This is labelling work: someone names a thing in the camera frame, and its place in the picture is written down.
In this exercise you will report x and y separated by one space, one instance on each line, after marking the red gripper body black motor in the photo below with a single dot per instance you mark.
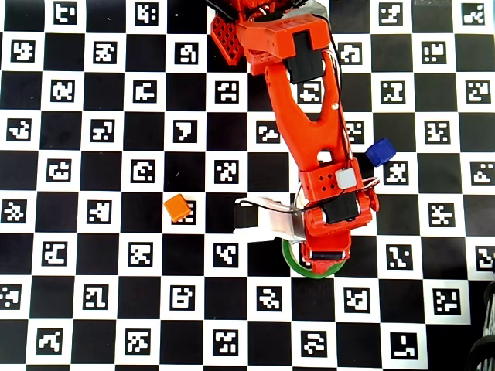
327 256

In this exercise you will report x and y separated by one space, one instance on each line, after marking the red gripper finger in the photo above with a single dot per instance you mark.
326 267

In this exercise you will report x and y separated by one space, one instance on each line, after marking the red robot arm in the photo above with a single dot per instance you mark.
301 116

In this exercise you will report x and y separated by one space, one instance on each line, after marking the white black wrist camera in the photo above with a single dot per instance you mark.
270 224

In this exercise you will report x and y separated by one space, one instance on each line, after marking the black white ArUco checkerboard mat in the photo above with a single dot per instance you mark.
58 174

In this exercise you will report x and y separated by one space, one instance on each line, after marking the blue cube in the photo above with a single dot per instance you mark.
381 152

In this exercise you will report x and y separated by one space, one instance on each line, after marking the orange cube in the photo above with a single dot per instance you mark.
177 208

